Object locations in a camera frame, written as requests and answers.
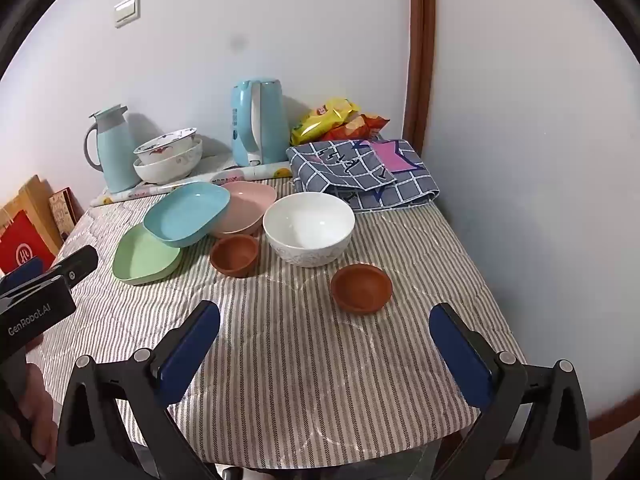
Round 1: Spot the patterned brown box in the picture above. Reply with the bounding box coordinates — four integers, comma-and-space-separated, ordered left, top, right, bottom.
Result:
48, 187, 84, 241

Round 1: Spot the light blue thermos jug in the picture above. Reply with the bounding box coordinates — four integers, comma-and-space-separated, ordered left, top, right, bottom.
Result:
83, 104, 143, 194

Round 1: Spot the red paper bag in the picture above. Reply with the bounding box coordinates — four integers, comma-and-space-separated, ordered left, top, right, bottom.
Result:
0, 210, 57, 277

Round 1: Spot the white patterned bowl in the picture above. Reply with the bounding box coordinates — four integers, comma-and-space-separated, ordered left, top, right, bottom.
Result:
133, 137, 204, 185

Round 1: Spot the cardboard box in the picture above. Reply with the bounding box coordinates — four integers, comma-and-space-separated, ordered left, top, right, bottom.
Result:
0, 174, 64, 257

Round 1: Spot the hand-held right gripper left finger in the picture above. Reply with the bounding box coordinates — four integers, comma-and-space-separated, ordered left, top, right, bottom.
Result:
52, 301, 222, 480

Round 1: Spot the brown door frame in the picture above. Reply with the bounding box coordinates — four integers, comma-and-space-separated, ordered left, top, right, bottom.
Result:
402, 0, 437, 159

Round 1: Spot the white wall switch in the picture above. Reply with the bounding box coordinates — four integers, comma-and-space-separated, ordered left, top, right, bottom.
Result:
113, 0, 142, 29

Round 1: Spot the floral white bowl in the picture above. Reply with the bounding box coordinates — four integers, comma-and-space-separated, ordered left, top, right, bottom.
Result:
132, 127, 199, 166

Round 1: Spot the striped tablecloth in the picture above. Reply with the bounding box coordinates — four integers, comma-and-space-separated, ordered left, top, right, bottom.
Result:
27, 176, 527, 466

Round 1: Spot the pink plate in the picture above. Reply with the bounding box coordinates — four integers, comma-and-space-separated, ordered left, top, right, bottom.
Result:
209, 180, 278, 239

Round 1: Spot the small brown bowl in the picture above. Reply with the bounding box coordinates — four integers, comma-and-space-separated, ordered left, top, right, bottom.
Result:
330, 263, 394, 317
209, 234, 261, 278

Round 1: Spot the folded grey checked cloth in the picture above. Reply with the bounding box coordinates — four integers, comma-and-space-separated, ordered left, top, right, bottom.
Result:
286, 136, 441, 211

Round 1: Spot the floral table cover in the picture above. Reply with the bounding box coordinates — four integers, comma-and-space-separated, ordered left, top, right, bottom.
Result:
90, 152, 294, 207

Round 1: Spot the person's left hand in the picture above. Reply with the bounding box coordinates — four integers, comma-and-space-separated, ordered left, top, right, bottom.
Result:
22, 362, 58, 462

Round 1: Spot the blue plate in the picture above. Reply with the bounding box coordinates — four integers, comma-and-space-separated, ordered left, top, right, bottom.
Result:
143, 181, 232, 249

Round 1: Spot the yellow chip bag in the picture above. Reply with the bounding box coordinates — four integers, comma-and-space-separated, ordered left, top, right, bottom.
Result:
291, 98, 362, 147

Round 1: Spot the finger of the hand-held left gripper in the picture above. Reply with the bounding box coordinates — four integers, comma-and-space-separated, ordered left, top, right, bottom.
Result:
0, 256, 46, 294
50, 245, 100, 287

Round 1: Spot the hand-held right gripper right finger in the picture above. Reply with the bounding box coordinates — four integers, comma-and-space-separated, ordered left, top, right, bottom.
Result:
428, 302, 594, 480

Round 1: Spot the light blue electric kettle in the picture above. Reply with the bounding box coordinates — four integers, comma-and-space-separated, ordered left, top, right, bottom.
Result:
231, 78, 291, 168

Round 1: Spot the red chip bag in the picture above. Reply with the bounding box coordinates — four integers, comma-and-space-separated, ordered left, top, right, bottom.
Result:
320, 113, 391, 142

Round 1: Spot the green plate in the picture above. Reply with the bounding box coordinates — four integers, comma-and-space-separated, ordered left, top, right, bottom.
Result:
112, 223, 184, 286

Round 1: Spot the large white bowl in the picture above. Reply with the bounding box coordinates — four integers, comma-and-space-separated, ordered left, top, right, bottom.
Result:
263, 192, 356, 268

